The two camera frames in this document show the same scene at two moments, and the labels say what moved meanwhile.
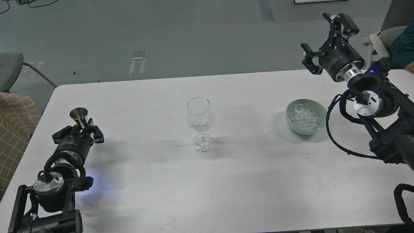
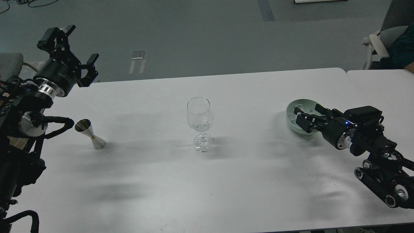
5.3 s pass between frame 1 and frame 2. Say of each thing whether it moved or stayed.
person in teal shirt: stayed
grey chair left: stayed
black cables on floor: stayed
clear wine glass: stayed
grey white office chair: stayed
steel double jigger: moved
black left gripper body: moved
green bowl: stayed
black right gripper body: moved
